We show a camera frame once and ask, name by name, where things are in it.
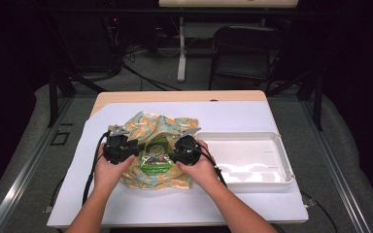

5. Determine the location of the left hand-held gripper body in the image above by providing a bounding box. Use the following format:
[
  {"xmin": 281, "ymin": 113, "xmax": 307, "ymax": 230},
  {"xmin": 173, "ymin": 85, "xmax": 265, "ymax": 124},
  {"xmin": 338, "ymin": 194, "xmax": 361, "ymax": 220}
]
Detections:
[{"xmin": 102, "ymin": 125, "xmax": 140, "ymax": 165}]

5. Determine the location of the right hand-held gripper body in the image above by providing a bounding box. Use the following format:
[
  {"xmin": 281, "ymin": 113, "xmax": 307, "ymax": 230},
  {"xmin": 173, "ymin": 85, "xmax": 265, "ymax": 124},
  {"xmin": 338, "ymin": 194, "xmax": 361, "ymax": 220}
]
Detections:
[{"xmin": 171, "ymin": 127, "xmax": 203, "ymax": 166}]

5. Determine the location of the green snack packet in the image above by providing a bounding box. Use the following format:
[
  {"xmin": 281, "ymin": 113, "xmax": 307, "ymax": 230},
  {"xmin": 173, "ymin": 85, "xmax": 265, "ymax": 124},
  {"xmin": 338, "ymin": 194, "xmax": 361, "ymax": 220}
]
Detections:
[{"xmin": 139, "ymin": 137, "xmax": 175, "ymax": 175}]

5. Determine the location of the orange print cloth bag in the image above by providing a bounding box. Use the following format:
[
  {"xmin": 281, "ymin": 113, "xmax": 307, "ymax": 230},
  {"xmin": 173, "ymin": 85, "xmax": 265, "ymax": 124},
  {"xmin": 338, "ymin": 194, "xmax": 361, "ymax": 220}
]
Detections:
[{"xmin": 108, "ymin": 111, "xmax": 199, "ymax": 190}]

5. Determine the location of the white plastic tray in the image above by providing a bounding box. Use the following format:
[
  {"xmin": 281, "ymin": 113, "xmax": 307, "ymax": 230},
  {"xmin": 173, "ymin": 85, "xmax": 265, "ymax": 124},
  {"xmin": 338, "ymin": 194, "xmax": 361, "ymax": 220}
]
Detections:
[{"xmin": 193, "ymin": 130, "xmax": 295, "ymax": 189}]

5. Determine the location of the person's right hand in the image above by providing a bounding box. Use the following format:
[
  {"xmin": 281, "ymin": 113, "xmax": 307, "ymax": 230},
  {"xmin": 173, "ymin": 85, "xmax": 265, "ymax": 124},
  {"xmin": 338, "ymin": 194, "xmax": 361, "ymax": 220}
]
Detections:
[{"xmin": 176, "ymin": 139, "xmax": 221, "ymax": 190}]

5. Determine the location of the person's left hand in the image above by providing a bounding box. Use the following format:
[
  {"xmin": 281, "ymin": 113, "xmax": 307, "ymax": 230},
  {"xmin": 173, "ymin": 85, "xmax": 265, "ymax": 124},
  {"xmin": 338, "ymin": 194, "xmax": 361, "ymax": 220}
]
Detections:
[{"xmin": 93, "ymin": 144, "xmax": 136, "ymax": 192}]

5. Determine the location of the black metal stand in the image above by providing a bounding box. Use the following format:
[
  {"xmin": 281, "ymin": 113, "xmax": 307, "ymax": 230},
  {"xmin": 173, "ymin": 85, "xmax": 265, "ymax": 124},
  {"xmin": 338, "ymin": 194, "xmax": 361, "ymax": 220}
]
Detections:
[
  {"xmin": 266, "ymin": 69, "xmax": 324, "ymax": 132},
  {"xmin": 47, "ymin": 67, "xmax": 108, "ymax": 128}
]

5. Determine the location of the white desk leg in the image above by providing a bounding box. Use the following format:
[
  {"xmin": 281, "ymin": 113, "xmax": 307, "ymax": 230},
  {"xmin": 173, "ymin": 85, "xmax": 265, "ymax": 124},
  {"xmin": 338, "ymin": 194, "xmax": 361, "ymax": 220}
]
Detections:
[{"xmin": 177, "ymin": 17, "xmax": 187, "ymax": 83}]

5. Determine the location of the black folding chair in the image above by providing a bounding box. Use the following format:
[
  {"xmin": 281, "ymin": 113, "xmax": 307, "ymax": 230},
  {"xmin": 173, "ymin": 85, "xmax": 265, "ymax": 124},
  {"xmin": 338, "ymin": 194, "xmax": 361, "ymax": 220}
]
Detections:
[{"xmin": 208, "ymin": 24, "xmax": 288, "ymax": 95}]

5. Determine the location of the light desk top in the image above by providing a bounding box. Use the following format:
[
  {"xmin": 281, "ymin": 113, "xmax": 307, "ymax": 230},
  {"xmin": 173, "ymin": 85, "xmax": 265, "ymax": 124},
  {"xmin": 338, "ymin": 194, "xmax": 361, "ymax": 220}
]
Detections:
[{"xmin": 157, "ymin": 0, "xmax": 299, "ymax": 9}]

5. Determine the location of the right hand-held gripper black cable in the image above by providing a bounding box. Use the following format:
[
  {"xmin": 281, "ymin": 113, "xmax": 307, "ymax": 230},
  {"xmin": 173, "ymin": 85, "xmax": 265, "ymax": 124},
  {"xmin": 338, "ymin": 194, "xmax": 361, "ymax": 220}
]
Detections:
[{"xmin": 187, "ymin": 144, "xmax": 227, "ymax": 188}]

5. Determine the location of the hand-held gripper black cable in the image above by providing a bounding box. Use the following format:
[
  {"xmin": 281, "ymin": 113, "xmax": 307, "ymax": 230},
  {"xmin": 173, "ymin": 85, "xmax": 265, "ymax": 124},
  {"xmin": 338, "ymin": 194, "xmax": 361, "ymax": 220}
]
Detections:
[
  {"xmin": 82, "ymin": 130, "xmax": 111, "ymax": 207},
  {"xmin": 187, "ymin": 144, "xmax": 227, "ymax": 188}
]

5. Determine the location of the left hand-held gripper black cable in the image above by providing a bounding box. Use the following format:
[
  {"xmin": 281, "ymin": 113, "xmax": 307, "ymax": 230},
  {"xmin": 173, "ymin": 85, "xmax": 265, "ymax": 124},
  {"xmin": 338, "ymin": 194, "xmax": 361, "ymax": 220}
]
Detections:
[{"xmin": 82, "ymin": 130, "xmax": 111, "ymax": 207}]

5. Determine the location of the black floor cable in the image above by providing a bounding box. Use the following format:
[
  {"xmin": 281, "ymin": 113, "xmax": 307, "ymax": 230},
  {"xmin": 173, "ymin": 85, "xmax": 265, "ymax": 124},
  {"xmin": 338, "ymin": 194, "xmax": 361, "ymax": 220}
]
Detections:
[{"xmin": 120, "ymin": 62, "xmax": 183, "ymax": 92}]

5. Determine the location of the aluminium frame rail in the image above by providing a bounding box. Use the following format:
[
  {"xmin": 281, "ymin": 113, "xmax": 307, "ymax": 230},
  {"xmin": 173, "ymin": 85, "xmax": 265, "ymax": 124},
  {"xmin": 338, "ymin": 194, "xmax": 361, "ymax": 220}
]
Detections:
[
  {"xmin": 0, "ymin": 96, "xmax": 76, "ymax": 233},
  {"xmin": 299, "ymin": 100, "xmax": 372, "ymax": 233}
]

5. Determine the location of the black cable beside table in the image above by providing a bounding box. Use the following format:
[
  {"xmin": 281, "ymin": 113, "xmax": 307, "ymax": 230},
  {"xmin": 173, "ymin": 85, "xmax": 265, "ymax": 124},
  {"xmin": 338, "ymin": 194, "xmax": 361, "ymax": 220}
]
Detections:
[{"xmin": 300, "ymin": 190, "xmax": 339, "ymax": 233}]

